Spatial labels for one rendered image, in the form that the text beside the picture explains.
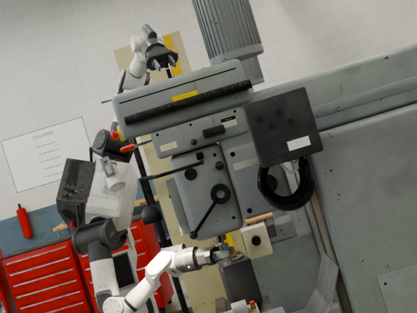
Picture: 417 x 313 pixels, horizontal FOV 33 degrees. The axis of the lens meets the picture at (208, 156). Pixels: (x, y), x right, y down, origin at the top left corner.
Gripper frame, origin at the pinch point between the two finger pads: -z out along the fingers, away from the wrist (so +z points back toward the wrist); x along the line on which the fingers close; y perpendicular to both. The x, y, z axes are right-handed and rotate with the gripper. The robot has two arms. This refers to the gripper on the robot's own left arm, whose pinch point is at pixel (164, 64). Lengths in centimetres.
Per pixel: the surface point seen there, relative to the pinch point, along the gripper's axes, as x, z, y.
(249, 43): -27.2, -18.0, 7.2
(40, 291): 90, 353, -366
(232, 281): -6, -24, -90
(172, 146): 8.9, -27.0, -18.4
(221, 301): -3, -10, -112
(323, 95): -45, -36, -11
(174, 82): 2.1, -18.8, 0.9
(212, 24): -17.1, -10.1, 14.2
